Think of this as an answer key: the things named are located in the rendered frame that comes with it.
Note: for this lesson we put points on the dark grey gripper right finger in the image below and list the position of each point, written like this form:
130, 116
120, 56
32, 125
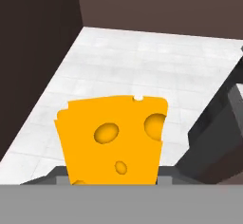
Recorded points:
167, 176

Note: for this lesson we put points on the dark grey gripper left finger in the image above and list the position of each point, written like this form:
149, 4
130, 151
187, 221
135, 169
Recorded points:
52, 177

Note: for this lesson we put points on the yellow cheese wedge with holes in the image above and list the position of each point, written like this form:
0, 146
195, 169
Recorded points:
95, 158

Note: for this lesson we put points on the dark brown cabinet side panel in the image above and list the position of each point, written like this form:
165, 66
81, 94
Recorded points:
34, 60

